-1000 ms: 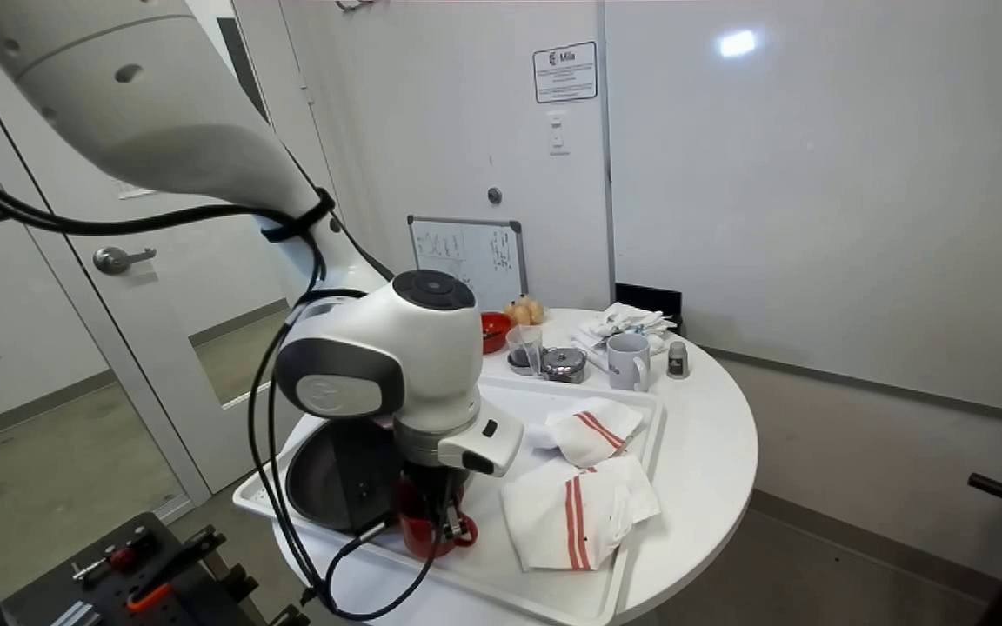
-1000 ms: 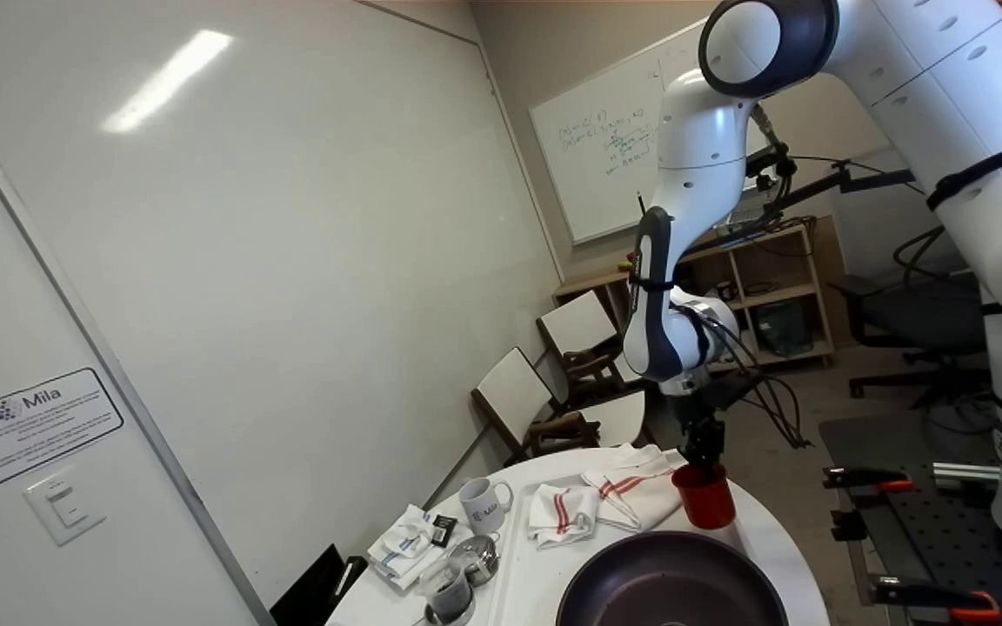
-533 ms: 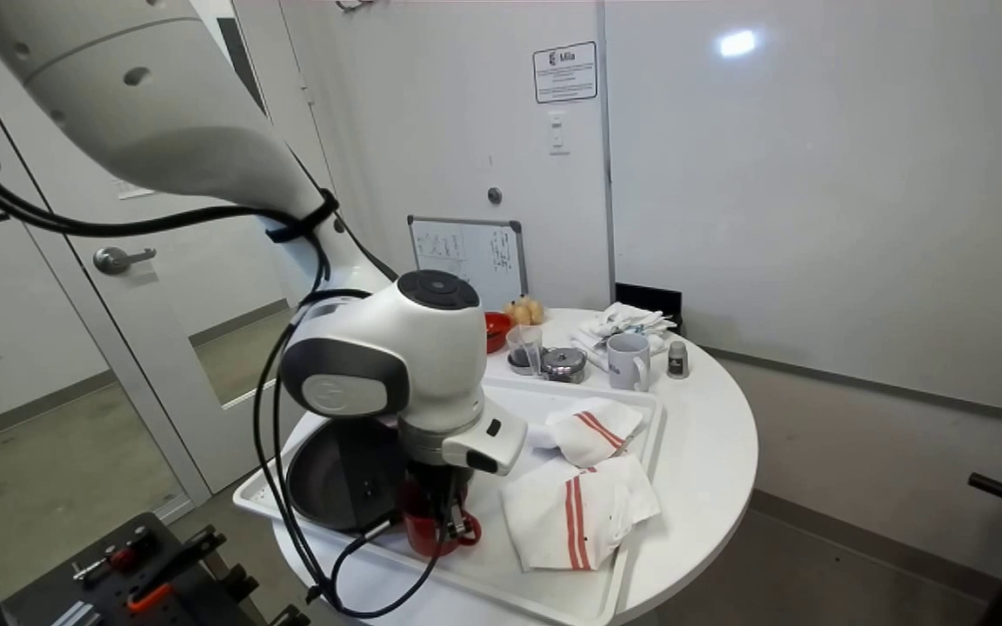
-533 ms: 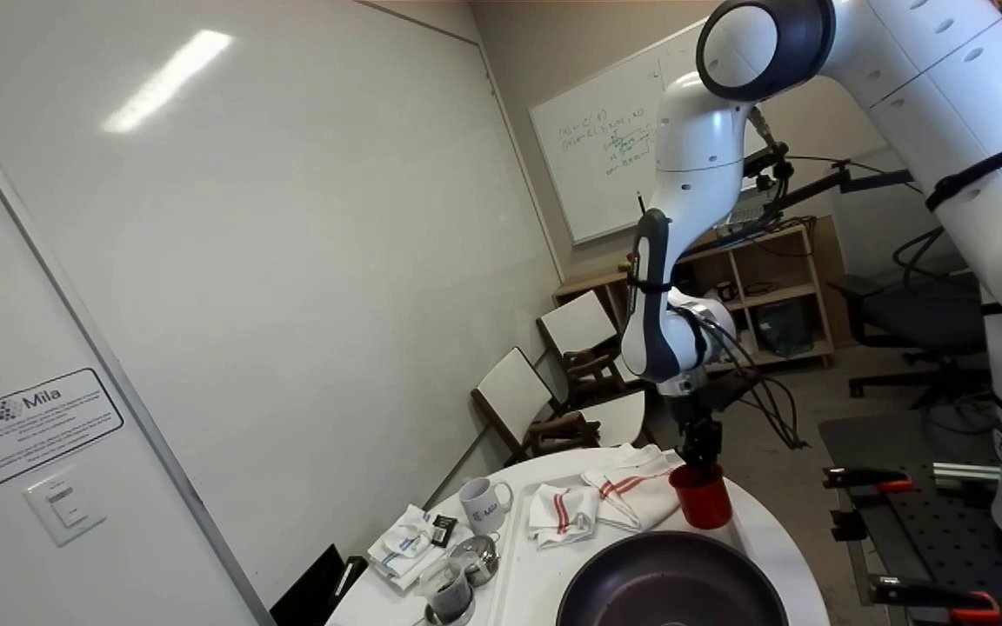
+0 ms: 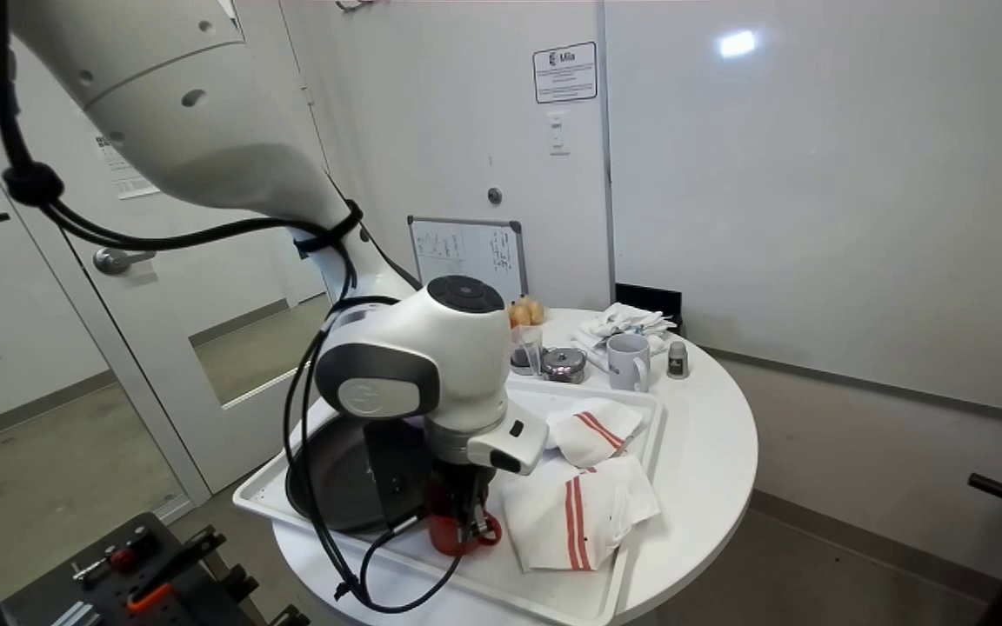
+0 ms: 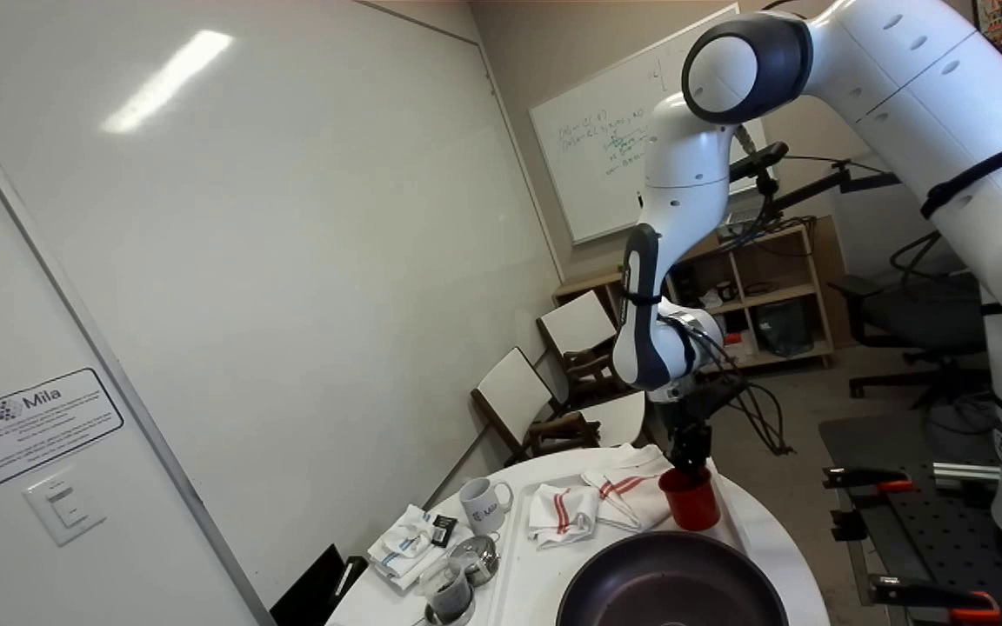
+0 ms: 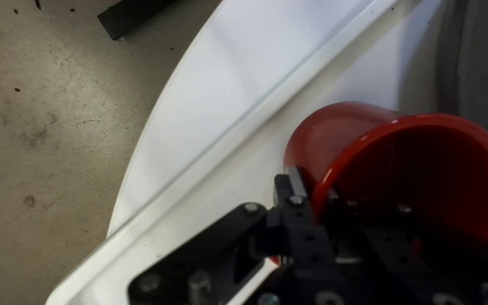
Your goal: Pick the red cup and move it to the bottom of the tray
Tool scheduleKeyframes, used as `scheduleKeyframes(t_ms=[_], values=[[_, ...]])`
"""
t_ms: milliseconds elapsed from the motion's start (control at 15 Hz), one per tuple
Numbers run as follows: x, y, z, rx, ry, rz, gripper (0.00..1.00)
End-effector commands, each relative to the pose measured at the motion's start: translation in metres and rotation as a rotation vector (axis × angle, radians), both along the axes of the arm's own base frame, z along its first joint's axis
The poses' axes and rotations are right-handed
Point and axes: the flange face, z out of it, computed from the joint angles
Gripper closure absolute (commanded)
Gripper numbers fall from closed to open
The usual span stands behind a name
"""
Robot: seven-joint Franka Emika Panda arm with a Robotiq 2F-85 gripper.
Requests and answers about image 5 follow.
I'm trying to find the white folded packets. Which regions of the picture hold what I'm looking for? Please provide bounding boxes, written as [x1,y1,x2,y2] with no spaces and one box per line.
[584,298,678,351]

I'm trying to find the small metal bowl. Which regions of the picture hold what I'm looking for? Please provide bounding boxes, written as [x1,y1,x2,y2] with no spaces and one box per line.
[535,344,593,387]

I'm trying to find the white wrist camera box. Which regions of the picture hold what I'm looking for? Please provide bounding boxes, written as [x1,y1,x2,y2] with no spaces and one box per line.
[462,407,553,479]

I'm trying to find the small framed whiteboard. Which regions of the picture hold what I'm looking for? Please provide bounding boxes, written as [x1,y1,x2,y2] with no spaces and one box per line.
[403,212,528,311]

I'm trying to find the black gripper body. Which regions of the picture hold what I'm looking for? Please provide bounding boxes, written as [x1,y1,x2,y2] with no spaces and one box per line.
[420,419,499,491]

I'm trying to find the glass jar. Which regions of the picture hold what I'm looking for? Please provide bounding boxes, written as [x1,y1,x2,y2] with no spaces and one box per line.
[504,296,550,376]

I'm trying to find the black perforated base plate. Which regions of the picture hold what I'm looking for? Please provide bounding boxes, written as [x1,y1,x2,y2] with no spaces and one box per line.
[0,508,314,626]

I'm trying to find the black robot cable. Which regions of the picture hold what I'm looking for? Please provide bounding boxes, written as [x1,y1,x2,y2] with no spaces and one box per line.
[0,0,496,620]

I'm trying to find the white wall sign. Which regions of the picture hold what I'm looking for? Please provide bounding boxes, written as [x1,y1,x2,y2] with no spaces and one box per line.
[528,40,605,108]

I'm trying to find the red cup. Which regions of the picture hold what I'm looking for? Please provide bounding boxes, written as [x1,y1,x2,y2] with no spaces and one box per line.
[426,506,504,560]

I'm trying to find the white mug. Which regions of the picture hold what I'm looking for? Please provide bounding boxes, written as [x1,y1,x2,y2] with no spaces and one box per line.
[601,329,673,398]

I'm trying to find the black bin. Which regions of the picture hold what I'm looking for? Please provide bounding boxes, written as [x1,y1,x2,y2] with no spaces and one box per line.
[613,283,685,338]

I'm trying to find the large red-striped white cloth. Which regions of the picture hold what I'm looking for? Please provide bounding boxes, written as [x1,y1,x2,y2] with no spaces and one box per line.
[499,452,666,576]

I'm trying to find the small red-striped white cloth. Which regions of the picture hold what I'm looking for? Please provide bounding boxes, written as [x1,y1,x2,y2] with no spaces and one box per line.
[544,398,651,473]

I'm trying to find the metal door handle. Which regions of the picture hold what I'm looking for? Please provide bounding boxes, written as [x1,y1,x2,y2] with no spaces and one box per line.
[90,245,161,283]

